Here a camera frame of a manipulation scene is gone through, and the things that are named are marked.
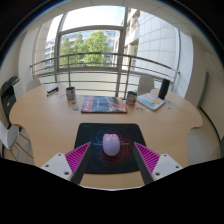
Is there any metal balcony railing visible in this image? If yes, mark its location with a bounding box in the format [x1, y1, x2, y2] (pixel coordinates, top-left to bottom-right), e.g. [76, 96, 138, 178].
[29, 52, 181, 98]

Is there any white chair with wooden legs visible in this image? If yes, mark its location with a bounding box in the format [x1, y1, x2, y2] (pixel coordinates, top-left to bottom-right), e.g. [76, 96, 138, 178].
[137, 74, 156, 96]
[25, 78, 43, 93]
[0, 120, 20, 158]

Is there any printed mug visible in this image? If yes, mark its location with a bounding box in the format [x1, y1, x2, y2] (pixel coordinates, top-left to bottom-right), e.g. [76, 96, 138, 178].
[125, 90, 138, 106]
[65, 86, 77, 101]

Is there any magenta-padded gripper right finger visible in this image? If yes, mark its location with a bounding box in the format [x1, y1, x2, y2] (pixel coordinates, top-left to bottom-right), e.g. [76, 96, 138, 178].
[132, 141, 184, 185]

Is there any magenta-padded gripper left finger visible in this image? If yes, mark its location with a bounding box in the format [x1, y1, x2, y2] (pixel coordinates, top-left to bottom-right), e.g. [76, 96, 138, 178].
[40, 141, 93, 185]

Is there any black office printer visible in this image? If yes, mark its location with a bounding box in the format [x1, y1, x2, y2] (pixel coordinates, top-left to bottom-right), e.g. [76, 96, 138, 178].
[0, 75, 24, 118]

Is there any red and blue magazine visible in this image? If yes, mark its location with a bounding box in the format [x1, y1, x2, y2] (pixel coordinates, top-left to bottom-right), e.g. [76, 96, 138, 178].
[80, 95, 129, 114]

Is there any white booklet with yellow print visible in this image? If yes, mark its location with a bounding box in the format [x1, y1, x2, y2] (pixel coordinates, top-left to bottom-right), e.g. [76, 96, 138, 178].
[136, 92, 167, 112]

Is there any black mouse pad, red-blue print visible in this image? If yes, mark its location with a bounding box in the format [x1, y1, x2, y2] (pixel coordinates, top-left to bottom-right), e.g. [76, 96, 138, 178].
[73, 122, 148, 175]

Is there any pink and lilac computer mouse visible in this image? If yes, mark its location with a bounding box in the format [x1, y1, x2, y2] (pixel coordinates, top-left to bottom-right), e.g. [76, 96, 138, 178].
[101, 133, 121, 157]

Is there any black cylinder speaker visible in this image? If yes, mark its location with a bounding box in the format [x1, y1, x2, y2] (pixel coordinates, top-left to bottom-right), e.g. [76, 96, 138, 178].
[157, 78, 171, 100]

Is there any small dark blue box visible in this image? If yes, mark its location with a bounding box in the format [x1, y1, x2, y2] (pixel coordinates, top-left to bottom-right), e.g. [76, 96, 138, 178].
[46, 86, 60, 97]

